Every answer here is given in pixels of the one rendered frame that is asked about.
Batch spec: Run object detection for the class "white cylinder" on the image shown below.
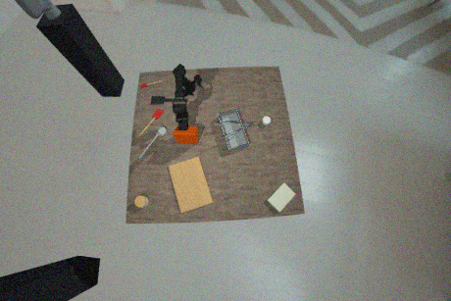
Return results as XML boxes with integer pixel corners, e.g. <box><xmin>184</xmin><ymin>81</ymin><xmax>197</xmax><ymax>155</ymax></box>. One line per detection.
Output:
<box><xmin>263</xmin><ymin>116</ymin><xmax>272</xmax><ymax>125</ymax></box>

